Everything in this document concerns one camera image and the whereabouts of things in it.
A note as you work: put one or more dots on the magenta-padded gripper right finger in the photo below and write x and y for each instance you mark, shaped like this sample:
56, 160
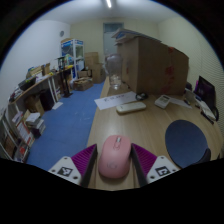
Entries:
145, 160

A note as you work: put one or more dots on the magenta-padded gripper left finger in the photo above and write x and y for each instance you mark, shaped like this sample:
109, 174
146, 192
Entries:
83, 160

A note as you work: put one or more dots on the pink computer mouse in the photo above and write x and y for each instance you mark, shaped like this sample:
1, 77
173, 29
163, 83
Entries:
114, 156

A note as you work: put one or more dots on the round dark blue mouse pad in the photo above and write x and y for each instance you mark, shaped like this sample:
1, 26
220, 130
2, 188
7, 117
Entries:
185, 141

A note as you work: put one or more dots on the white paper sheet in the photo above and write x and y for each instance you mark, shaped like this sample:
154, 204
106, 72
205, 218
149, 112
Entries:
113, 100

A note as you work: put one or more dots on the open cardboard box on floor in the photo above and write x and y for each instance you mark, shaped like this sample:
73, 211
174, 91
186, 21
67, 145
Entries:
82, 84

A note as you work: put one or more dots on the white book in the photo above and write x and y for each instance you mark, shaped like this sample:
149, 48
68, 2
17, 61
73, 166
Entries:
206, 108

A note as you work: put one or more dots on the black office chair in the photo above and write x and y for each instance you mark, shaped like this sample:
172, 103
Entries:
206, 90

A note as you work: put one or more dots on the large brown cardboard box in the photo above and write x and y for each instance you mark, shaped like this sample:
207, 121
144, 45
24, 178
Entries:
150, 66

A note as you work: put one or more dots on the stacked brown cardboard boxes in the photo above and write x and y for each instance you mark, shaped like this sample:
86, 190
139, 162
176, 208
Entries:
95, 66

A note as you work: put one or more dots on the clear glass jar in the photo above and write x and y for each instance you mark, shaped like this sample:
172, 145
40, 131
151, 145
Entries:
115, 70

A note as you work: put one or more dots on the blue and white cabinet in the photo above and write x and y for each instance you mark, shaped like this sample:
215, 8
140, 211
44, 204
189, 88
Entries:
71, 55

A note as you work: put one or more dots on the grey door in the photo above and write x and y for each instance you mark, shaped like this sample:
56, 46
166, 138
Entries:
111, 38

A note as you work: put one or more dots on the flat cardboard sheets stack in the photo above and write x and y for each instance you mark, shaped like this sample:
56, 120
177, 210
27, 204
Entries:
133, 34

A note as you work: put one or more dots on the ceiling tube light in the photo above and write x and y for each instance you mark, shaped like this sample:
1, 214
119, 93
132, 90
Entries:
108, 3

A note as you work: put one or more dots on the round wall clock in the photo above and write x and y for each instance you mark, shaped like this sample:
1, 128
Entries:
61, 33

